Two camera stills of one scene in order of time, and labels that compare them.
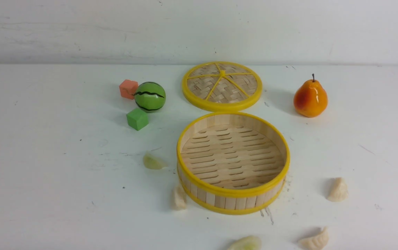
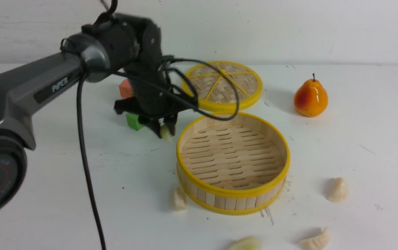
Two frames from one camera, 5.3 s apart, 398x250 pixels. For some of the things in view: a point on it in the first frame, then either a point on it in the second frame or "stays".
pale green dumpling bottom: x=248 y=242 stays
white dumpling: x=315 y=242 stays
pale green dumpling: x=152 y=162 -> x=165 y=134
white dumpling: x=179 y=199 stays
